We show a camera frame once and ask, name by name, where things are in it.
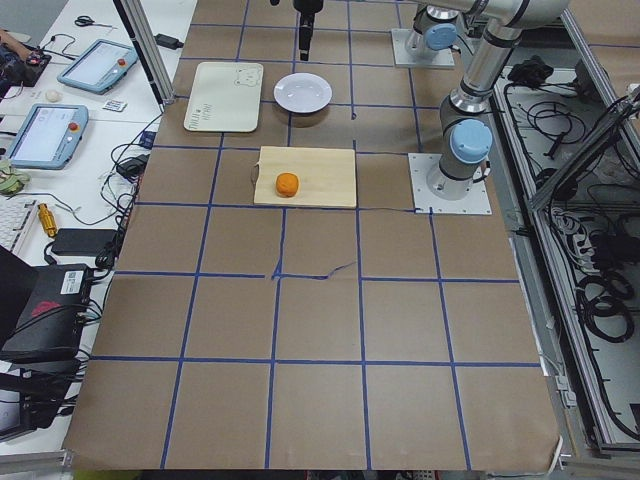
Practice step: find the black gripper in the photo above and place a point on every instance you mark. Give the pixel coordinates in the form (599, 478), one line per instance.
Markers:
(305, 6)

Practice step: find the orange fruit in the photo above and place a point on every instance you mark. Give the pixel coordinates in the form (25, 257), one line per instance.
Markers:
(287, 185)

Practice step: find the cream rectangular tray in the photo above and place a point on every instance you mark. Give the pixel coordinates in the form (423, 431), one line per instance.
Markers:
(225, 97)

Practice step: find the white round plate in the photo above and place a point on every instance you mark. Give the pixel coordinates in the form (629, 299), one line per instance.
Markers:
(302, 93)

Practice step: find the black power adapter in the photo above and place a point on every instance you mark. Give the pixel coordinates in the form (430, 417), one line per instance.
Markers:
(168, 42)

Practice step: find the wooden cutting board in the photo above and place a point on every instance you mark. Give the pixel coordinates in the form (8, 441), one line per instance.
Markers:
(327, 177)

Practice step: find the blue teach pendant upper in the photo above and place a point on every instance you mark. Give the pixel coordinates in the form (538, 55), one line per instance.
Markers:
(100, 67)

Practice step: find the blue teach pendant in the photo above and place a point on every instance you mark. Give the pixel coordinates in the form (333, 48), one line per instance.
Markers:
(48, 136)
(100, 67)

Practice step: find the black scissors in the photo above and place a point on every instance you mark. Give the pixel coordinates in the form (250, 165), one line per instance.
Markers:
(83, 21)

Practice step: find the white round ball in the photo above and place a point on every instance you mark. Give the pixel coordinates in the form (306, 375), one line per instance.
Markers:
(52, 96)

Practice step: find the blue teach pendant lower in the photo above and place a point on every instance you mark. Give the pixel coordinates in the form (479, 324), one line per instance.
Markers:
(48, 136)

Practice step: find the black power brick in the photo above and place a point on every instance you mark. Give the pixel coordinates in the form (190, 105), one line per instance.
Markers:
(82, 242)

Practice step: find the gold metal cylinder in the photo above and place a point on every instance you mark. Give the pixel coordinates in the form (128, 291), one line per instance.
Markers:
(47, 220)

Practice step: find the white keyboard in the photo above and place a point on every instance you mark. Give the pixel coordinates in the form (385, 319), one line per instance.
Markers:
(17, 218)

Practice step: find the black computer box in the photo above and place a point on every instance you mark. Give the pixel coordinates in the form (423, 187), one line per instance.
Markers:
(42, 310)

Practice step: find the aluminium frame post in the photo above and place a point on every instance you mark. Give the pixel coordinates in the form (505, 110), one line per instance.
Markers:
(136, 24)

